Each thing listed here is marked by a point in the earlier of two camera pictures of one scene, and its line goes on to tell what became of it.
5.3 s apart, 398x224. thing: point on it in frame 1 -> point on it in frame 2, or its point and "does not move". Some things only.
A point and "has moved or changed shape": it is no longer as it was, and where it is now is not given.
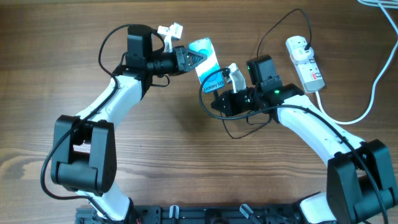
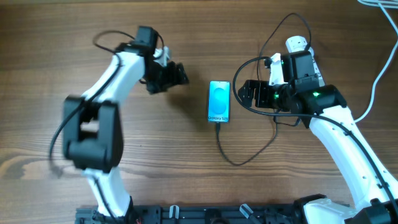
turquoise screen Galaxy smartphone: (208, 65) has moved or changed shape
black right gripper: (231, 107) -> (262, 88)
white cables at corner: (386, 4) does not move
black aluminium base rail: (198, 214) does not move
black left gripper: (181, 56) -> (175, 77)
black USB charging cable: (265, 126) -> (275, 136)
